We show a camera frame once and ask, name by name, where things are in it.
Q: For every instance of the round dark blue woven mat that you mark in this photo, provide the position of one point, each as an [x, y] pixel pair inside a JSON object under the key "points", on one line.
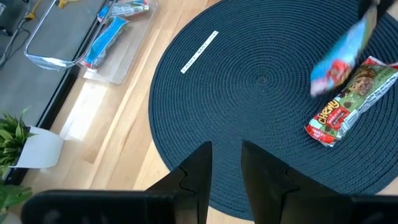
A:
{"points": [[248, 62]]}

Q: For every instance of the white mat label strip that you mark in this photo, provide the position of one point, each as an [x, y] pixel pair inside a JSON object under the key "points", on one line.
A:
{"points": [[199, 52]]}

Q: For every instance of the small clear plastic bin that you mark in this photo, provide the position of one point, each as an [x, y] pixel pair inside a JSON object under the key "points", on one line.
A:
{"points": [[124, 56]]}

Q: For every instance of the spiky grass plant white pot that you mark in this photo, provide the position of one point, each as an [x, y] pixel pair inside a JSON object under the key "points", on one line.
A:
{"points": [[40, 149]]}

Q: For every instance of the snack packets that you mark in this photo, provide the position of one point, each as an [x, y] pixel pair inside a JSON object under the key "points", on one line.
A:
{"points": [[351, 105]]}

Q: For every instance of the blue Chewy granola bar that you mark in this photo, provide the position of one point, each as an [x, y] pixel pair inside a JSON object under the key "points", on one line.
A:
{"points": [[104, 13], [339, 59], [104, 42]]}

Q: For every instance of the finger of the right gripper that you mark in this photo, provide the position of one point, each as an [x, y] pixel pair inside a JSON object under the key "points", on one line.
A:
{"points": [[365, 6], [386, 6]]}

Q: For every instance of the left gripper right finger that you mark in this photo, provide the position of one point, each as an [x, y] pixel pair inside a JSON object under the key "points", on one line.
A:
{"points": [[264, 180]]}

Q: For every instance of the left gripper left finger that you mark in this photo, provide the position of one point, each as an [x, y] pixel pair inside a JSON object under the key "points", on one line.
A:
{"points": [[199, 174]]}

